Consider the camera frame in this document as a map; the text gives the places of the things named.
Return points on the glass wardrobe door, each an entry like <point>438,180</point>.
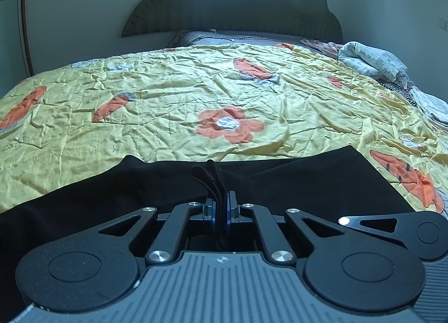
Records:
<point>16,62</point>

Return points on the yellow floral quilt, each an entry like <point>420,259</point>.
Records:
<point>226,103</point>

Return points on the grey striped pillow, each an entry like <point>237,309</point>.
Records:
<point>189,38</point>

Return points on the pink patterned cloth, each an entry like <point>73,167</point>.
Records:
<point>330,49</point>

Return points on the white crumpled blanket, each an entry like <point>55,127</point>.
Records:
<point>384,66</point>

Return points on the black pants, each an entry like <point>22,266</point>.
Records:
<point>329,185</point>

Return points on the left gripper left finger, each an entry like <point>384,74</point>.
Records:
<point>188,216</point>

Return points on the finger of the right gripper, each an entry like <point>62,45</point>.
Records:
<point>422,233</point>

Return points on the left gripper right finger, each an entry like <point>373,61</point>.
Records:
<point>249,213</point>

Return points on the dark scalloped headboard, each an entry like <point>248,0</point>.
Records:
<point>304,18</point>

